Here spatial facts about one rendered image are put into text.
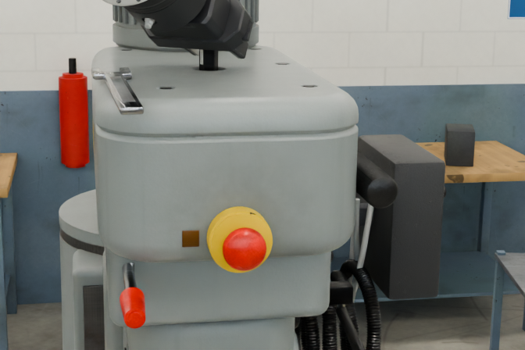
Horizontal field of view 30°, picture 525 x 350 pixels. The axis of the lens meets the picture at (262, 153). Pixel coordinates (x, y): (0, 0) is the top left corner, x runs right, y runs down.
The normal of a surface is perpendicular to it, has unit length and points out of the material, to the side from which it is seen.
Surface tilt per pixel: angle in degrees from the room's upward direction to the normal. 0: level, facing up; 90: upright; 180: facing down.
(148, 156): 90
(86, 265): 0
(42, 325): 0
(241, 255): 92
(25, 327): 0
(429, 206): 90
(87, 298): 90
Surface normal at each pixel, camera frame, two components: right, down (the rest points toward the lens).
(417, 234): 0.18, 0.22
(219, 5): 0.92, 0.10
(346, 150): 0.76, 0.15
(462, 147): -0.14, 0.22
